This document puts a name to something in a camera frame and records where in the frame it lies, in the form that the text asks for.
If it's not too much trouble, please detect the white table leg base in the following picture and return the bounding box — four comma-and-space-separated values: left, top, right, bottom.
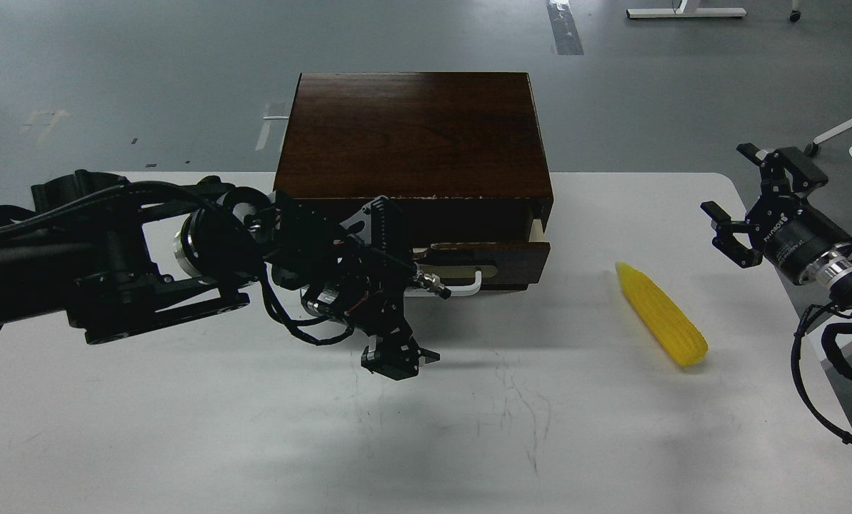
626, 1, 748, 20

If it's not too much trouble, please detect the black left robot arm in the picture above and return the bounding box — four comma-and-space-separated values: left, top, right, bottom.
0, 170, 451, 381

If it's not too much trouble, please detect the dark wooden drawer cabinet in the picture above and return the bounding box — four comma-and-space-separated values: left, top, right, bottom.
274, 71, 553, 234

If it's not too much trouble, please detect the yellow corn cob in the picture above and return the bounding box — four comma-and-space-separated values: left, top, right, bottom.
615, 261, 708, 367

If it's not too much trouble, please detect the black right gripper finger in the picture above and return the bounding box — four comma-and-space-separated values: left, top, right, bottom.
701, 201, 763, 268
737, 143, 828, 204

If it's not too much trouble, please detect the white caster chair leg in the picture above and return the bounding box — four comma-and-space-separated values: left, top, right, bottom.
803, 117, 852, 158

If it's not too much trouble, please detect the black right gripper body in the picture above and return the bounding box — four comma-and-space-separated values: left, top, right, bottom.
746, 198, 852, 284

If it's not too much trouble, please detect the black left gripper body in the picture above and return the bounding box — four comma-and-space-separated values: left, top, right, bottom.
301, 196, 440, 351

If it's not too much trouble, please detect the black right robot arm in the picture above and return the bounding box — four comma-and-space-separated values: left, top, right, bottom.
701, 143, 852, 445

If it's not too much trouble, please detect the white drawer handle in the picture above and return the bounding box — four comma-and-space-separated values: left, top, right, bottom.
405, 268, 484, 299

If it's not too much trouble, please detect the dark wooden drawer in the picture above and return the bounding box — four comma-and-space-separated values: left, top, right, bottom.
413, 218, 552, 291

